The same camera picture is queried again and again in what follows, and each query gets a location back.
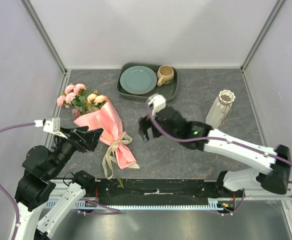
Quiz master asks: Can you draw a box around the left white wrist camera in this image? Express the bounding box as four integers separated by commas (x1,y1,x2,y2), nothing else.
34,116,68,139

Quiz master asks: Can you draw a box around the beige ribbon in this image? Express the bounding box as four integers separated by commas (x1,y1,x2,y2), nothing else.
102,131,133,180

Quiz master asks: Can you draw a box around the teal plate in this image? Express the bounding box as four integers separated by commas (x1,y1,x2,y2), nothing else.
119,65,157,95

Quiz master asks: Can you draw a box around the pink flower bunch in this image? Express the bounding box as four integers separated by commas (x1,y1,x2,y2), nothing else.
57,83,109,119

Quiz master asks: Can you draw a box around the white ribbed vase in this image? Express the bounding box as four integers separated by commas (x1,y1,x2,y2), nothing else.
205,90,236,129

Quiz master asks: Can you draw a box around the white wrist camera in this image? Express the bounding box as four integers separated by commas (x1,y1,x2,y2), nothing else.
146,93,166,117
34,116,68,139

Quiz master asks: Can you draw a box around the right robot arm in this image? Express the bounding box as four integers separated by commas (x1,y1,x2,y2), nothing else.
138,106,291,197

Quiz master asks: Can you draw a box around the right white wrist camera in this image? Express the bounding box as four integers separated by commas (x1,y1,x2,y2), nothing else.
146,93,166,117

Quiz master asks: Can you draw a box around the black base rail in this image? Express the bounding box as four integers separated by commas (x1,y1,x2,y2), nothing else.
67,177,246,201

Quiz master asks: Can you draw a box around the beige ceramic mug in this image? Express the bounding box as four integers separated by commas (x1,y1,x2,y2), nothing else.
157,65,174,87

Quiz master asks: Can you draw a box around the pink wrapping paper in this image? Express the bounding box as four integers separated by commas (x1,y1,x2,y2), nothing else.
74,101,139,169

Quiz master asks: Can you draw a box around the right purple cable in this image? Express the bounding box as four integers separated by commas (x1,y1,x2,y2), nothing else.
145,104,292,185

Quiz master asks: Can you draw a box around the slotted cable duct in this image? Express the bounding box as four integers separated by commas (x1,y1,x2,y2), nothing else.
33,198,235,210

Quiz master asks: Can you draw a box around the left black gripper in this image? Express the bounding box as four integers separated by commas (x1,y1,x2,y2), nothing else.
49,125,104,177

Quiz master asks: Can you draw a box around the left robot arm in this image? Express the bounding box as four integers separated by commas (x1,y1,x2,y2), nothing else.
12,126,103,240

